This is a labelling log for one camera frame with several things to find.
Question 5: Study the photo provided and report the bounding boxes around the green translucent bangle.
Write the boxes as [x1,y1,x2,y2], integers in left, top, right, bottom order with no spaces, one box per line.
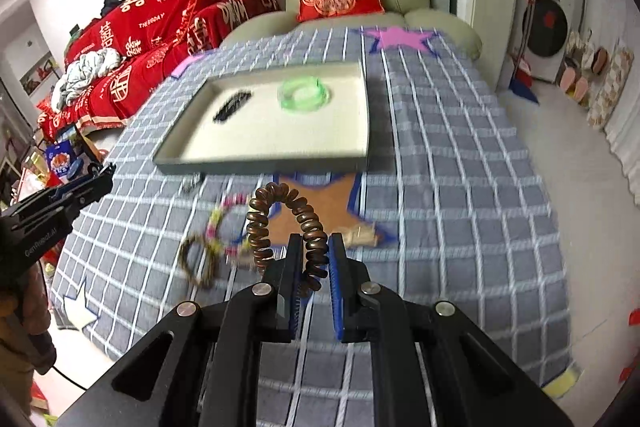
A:
[278,76,331,113]

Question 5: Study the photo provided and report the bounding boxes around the brown coil bracelet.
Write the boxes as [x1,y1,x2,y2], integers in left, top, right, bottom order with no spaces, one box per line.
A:
[245,181,331,298]

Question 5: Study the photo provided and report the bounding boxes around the pastel coil bracelet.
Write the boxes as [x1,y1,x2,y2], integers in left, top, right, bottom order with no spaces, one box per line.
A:
[203,193,257,265]

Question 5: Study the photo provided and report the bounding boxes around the blue snack bag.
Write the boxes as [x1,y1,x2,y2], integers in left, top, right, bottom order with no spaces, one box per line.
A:
[44,141,77,182]

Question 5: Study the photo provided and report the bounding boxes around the green jewelry tray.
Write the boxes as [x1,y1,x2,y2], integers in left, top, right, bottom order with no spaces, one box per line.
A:
[153,61,370,174]

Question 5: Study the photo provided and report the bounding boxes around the black beaded hair clip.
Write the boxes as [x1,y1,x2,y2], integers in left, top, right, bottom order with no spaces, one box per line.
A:
[213,90,253,124]

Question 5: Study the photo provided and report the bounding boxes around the pink slippers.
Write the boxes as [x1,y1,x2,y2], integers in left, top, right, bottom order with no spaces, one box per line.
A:
[558,46,610,108]

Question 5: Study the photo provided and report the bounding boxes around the grey white crumpled cloth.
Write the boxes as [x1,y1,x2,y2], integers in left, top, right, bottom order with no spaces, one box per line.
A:
[50,48,122,113]

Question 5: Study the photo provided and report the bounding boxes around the lower washing machine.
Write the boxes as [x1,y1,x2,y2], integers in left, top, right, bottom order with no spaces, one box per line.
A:
[509,0,582,83]

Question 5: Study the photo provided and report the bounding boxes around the tan braided rope bracelet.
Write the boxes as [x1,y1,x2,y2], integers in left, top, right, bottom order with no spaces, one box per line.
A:
[176,233,225,290]

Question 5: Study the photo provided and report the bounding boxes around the red wedding bedding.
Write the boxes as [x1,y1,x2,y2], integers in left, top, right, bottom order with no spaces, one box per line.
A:
[37,0,279,141]

